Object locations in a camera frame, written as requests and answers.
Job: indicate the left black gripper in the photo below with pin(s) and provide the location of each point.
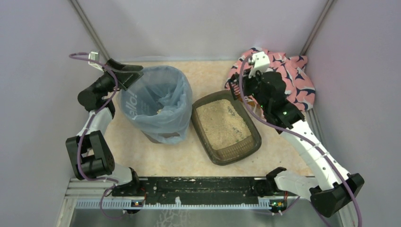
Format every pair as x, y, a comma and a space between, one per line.
118, 74

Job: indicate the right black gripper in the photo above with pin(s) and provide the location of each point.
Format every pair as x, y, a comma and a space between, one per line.
243, 82

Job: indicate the black litter scoop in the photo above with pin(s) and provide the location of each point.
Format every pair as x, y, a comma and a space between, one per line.
233, 85

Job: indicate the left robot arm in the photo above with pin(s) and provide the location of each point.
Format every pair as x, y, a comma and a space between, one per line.
90, 156

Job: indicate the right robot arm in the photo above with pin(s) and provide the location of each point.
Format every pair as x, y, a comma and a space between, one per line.
332, 187

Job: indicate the brown litter box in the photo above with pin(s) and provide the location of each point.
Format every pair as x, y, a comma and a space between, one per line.
224, 128

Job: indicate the pink patterned cloth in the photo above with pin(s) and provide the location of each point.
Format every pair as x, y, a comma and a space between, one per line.
300, 90

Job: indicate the blue-lined trash bin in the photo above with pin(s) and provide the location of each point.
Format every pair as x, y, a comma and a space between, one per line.
159, 104

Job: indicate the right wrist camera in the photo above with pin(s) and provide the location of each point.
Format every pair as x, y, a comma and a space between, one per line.
259, 62

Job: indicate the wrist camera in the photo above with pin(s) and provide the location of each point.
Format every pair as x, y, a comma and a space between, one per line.
93, 56
259, 62

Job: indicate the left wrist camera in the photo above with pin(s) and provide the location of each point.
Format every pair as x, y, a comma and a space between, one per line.
93, 56

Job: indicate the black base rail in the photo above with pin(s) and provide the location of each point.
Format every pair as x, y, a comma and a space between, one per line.
180, 193

